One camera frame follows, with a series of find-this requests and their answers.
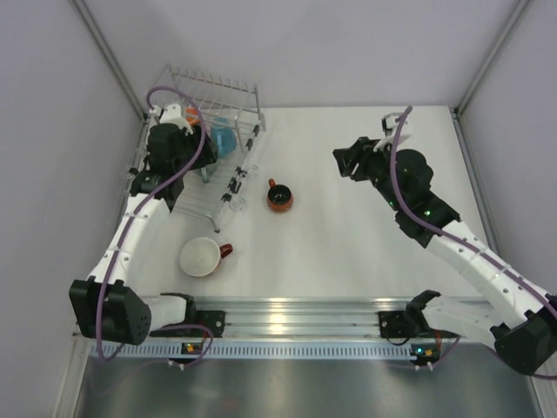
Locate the orange mug black handle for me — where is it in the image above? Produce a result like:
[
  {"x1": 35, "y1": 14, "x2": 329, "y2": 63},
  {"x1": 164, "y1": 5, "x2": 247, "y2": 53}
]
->
[{"x1": 185, "y1": 106, "x2": 200, "y2": 126}]

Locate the blue mug white interior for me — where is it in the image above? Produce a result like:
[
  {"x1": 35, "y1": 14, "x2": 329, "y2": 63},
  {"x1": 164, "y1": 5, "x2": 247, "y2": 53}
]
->
[{"x1": 211, "y1": 118, "x2": 237, "y2": 158}]

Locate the brown mug black interior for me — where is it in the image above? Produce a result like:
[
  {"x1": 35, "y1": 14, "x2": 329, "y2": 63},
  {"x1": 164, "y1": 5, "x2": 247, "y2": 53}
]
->
[{"x1": 266, "y1": 179, "x2": 293, "y2": 213}]

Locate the red mug white interior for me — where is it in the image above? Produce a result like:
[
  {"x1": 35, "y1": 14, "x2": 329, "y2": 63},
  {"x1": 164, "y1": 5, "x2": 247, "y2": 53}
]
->
[{"x1": 178, "y1": 237, "x2": 234, "y2": 278}]

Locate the grey green speckled mug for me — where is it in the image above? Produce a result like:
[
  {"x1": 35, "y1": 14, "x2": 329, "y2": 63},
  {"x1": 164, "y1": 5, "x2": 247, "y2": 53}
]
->
[{"x1": 199, "y1": 164, "x2": 218, "y2": 184}]

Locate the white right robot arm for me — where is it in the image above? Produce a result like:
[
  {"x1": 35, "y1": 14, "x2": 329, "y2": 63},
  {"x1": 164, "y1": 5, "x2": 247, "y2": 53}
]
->
[{"x1": 332, "y1": 137, "x2": 556, "y2": 376}]

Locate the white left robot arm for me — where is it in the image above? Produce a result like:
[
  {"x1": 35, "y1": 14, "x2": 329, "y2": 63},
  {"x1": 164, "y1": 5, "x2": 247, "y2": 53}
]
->
[{"x1": 69, "y1": 123, "x2": 218, "y2": 346}]

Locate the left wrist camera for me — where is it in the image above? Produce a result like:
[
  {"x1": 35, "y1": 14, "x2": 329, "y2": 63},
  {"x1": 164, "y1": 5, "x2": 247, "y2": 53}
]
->
[{"x1": 149, "y1": 104, "x2": 193, "y2": 133}]

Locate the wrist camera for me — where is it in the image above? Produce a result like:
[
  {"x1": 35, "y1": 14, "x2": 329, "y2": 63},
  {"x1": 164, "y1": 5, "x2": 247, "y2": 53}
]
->
[
  {"x1": 373, "y1": 112, "x2": 413, "y2": 152},
  {"x1": 149, "y1": 104, "x2": 193, "y2": 133}
]

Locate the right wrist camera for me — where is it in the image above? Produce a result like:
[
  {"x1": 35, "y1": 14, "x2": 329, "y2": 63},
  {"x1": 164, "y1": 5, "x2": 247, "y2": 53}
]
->
[{"x1": 373, "y1": 112, "x2": 413, "y2": 152}]

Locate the silver wire dish rack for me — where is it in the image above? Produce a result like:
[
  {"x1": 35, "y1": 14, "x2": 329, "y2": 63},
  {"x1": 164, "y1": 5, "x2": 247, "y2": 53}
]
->
[{"x1": 127, "y1": 65, "x2": 265, "y2": 230}]

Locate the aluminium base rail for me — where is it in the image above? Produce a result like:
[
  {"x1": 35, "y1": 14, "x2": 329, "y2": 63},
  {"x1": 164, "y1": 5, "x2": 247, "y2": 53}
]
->
[{"x1": 71, "y1": 296, "x2": 493, "y2": 340}]

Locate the perforated grey cable duct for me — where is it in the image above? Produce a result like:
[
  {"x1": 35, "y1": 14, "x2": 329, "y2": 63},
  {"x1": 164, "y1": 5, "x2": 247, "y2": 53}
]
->
[{"x1": 103, "y1": 340, "x2": 438, "y2": 361}]

